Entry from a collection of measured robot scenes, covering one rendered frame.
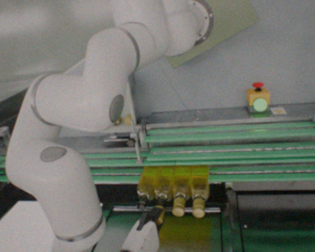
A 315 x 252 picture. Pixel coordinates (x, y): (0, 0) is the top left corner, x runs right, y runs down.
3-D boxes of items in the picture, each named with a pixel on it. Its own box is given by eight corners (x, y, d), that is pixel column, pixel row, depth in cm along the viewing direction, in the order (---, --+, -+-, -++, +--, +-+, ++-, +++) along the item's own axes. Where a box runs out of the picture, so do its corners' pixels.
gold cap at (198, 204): (198, 209, 78) (198, 219, 74) (190, 202, 77) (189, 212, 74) (207, 203, 76) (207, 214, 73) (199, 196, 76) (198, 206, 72)
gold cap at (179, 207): (174, 206, 79) (172, 216, 75) (173, 197, 78) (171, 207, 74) (185, 206, 79) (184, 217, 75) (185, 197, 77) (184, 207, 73)
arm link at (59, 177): (139, 180, 49) (83, 162, 56) (118, 69, 39) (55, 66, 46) (75, 246, 37) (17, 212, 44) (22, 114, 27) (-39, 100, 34)
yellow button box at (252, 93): (246, 105, 99) (249, 113, 92) (246, 87, 96) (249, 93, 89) (265, 104, 97) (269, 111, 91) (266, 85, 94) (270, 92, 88)
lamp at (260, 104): (252, 109, 92) (254, 113, 89) (252, 98, 90) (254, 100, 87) (266, 108, 91) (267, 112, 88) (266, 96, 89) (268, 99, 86)
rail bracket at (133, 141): (140, 152, 101) (132, 171, 90) (132, 112, 94) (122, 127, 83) (148, 152, 100) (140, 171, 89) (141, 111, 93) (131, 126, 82)
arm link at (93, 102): (86, 28, 46) (14, 48, 35) (149, 24, 39) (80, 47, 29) (102, 98, 52) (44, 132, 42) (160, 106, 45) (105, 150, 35)
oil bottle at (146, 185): (150, 166, 103) (137, 203, 85) (148, 154, 101) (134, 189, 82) (164, 166, 102) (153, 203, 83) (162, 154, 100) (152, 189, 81)
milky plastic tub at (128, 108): (104, 124, 114) (96, 133, 106) (92, 74, 104) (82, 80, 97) (142, 122, 110) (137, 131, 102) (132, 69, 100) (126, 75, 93)
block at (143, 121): (143, 140, 106) (140, 148, 100) (140, 118, 102) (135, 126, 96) (152, 139, 105) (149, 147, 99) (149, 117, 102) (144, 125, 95)
